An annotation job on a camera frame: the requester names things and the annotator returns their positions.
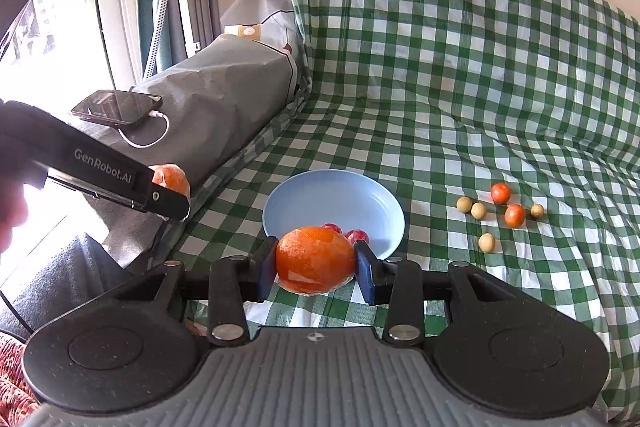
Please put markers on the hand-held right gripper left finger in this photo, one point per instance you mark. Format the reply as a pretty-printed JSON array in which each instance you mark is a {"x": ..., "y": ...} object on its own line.
[{"x": 266, "y": 272}]

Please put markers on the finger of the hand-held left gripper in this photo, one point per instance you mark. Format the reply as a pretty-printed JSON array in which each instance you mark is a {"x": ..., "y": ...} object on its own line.
[{"x": 167, "y": 202}]

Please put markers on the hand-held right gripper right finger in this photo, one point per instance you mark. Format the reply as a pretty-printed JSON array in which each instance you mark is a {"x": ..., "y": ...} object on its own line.
[{"x": 366, "y": 274}]

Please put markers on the small orange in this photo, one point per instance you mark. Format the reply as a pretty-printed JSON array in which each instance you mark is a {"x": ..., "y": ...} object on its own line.
[{"x": 171, "y": 178}]

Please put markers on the large orange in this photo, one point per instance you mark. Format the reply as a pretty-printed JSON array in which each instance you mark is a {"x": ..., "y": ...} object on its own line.
[{"x": 315, "y": 259}]

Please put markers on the light blue plate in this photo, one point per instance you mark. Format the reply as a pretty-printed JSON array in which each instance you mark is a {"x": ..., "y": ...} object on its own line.
[{"x": 345, "y": 202}]

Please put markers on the tan longan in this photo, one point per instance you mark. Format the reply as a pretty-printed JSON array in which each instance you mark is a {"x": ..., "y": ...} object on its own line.
[
  {"x": 537, "y": 211},
  {"x": 478, "y": 210},
  {"x": 464, "y": 204},
  {"x": 486, "y": 243}
]

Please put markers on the person's left hand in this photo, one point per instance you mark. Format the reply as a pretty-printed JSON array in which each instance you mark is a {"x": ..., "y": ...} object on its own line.
[{"x": 10, "y": 222}]

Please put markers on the small red fruit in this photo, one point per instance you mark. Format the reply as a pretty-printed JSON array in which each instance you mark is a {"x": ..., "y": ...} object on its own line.
[
  {"x": 330, "y": 227},
  {"x": 358, "y": 235}
]

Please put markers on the black smartphone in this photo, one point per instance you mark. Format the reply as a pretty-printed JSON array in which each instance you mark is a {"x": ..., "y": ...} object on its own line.
[{"x": 116, "y": 107}]

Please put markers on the grey cloth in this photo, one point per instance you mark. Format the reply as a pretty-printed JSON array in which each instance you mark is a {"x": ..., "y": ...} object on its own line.
[{"x": 65, "y": 277}]

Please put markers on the orange cherry tomato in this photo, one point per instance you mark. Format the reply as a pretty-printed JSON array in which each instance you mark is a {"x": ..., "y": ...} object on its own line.
[
  {"x": 500, "y": 193},
  {"x": 514, "y": 215}
]

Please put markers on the orange sticker label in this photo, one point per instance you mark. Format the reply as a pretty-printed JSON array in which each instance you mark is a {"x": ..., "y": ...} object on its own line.
[{"x": 245, "y": 32}]

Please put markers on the green checkered cloth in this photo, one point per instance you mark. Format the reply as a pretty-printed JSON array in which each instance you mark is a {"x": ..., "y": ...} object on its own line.
[{"x": 450, "y": 57}]

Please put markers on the red patterned cloth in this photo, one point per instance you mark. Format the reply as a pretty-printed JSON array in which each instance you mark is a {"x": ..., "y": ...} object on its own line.
[{"x": 14, "y": 387}]

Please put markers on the white window frame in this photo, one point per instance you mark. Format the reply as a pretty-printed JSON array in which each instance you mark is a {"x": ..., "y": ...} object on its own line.
[{"x": 117, "y": 7}]

